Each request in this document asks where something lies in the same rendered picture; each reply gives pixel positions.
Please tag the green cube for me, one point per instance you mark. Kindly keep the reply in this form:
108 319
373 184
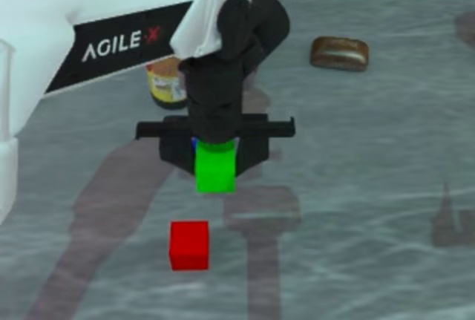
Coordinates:
215 168

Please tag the blue cube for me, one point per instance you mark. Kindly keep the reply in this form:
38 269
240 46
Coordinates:
193 143

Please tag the red cube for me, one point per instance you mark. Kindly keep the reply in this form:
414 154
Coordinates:
188 245

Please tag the dark bottle with yellow label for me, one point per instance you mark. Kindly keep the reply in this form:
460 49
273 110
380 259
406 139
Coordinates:
166 88

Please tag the brown bread loaf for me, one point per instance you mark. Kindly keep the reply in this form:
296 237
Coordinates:
339 53

